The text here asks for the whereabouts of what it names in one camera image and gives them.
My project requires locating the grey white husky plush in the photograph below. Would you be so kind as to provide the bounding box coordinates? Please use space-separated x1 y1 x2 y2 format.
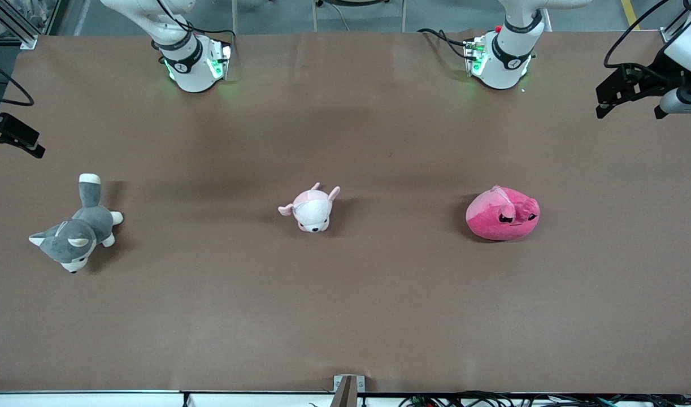
29 173 124 274

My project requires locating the aluminium frame profile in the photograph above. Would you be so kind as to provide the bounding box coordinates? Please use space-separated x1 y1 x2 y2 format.
660 0 691 44
0 0 38 50

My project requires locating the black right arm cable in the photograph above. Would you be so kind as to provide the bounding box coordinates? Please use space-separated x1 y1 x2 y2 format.
0 54 36 108

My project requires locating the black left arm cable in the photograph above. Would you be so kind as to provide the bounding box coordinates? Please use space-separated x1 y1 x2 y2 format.
603 0 672 71

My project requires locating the round magenta pink plush toy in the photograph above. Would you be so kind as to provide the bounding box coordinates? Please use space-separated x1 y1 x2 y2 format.
466 185 541 242

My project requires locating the bundle of black cables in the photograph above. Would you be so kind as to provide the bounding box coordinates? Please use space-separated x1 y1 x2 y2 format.
399 391 691 407

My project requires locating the black right base cable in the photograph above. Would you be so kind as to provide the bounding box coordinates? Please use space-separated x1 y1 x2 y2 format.
153 0 237 41

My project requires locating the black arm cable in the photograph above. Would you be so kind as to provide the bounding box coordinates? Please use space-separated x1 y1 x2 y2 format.
603 0 672 71
0 54 36 108

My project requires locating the brown table cover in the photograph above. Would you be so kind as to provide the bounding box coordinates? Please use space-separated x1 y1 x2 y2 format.
0 31 691 395

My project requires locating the metal bracket with post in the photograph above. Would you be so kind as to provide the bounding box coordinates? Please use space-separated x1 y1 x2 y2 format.
329 375 366 407

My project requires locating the pale pink white plush dog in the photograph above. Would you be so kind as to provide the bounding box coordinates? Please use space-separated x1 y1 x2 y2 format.
277 182 341 233

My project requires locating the black left base cable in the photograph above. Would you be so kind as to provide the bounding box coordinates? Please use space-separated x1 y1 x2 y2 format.
418 28 471 60

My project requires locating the black base cable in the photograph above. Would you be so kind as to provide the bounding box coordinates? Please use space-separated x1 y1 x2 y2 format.
418 28 471 60
153 0 237 41

